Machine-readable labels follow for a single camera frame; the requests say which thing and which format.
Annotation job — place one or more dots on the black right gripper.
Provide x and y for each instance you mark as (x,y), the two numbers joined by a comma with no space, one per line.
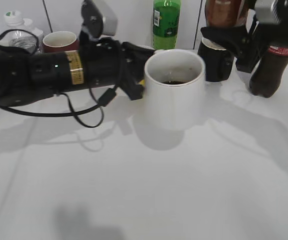
(250,46)

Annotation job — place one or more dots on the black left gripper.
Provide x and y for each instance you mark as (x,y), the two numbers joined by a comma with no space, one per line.
(101,64)

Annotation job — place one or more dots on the white ceramic mug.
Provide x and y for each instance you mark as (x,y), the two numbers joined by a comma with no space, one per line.
(174,82)

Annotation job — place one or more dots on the brown drink bottle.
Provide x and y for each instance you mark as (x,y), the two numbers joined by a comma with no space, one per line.
(226,13)

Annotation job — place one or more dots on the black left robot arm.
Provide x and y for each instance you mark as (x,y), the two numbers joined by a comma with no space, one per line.
(26,78)

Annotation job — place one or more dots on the black ceramic mug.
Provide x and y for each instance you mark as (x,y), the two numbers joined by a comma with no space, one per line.
(218,61)

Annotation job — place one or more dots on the dark cola bottle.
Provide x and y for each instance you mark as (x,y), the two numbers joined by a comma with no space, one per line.
(267,78)

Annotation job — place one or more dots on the green soda bottle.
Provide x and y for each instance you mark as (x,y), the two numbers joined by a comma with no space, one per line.
(166,14)

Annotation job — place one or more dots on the dark red mug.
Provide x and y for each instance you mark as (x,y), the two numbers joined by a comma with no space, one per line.
(60,41)

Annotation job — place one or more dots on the clear water bottle green label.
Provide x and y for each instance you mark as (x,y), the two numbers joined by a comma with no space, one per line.
(26,35)

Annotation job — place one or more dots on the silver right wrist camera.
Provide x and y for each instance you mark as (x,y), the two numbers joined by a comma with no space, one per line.
(266,12)

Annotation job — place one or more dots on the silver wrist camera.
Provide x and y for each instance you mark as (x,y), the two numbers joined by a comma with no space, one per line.
(266,12)
(98,19)

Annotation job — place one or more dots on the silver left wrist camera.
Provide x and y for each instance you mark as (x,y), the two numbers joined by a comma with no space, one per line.
(98,19)

